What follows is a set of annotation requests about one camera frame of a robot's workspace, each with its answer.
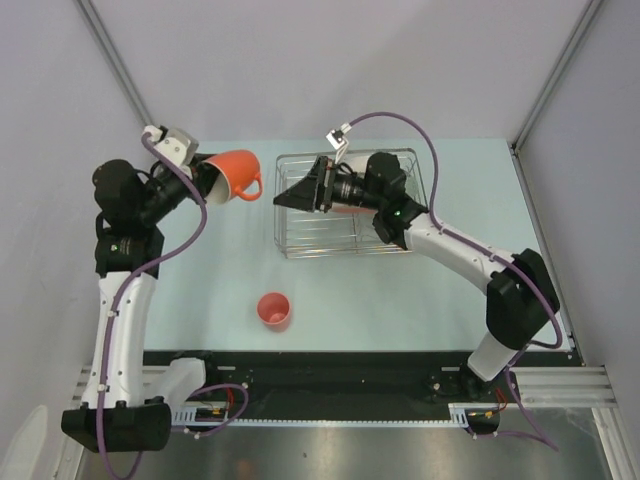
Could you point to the cream cup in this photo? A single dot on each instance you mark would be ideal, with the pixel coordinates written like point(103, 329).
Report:
point(237, 175)

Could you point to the white fluted plate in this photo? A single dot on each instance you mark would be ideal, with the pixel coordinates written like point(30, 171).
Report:
point(355, 164)

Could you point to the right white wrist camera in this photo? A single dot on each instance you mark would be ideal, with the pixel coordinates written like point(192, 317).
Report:
point(337, 138)

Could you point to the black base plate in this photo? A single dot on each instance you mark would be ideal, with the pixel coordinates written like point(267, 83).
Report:
point(431, 375)

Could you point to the metal wire dish rack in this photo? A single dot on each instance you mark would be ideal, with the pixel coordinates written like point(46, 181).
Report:
point(299, 234)

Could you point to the pink and cream plate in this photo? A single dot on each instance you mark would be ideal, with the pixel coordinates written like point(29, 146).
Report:
point(344, 209)

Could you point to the aluminium front rail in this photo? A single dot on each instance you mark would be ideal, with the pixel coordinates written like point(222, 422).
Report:
point(560, 385)

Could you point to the aluminium frame post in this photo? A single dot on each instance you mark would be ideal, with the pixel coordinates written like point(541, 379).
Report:
point(114, 61)
point(560, 67)

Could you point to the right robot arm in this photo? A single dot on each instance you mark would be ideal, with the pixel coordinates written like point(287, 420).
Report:
point(520, 296)

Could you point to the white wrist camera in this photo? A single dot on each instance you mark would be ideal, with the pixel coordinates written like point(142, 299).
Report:
point(174, 144)
point(337, 138)

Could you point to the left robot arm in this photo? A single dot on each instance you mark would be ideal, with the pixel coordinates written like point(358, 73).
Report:
point(116, 412)

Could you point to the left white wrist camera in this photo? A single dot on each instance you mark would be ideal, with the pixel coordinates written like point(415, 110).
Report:
point(174, 144)

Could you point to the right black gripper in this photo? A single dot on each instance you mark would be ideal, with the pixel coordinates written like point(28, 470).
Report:
point(312, 189)

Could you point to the pink cup orange handle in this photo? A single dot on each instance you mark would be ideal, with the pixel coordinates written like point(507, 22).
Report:
point(274, 311)

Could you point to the right aluminium frame post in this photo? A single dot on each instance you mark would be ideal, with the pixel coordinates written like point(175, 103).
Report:
point(560, 67)

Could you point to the left aluminium frame post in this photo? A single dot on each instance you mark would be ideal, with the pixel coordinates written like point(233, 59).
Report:
point(114, 61)

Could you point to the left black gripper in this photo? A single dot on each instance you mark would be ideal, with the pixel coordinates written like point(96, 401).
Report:
point(203, 174)

